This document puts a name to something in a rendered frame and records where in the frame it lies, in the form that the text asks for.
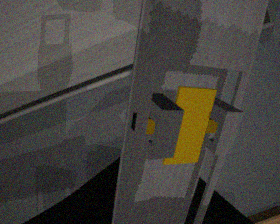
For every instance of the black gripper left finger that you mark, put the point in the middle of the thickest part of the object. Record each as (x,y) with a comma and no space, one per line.
(90,204)

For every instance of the grey rectangular tray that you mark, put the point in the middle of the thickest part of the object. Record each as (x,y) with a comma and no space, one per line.
(54,49)

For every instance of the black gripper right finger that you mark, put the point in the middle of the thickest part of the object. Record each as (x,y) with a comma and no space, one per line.
(219,210)

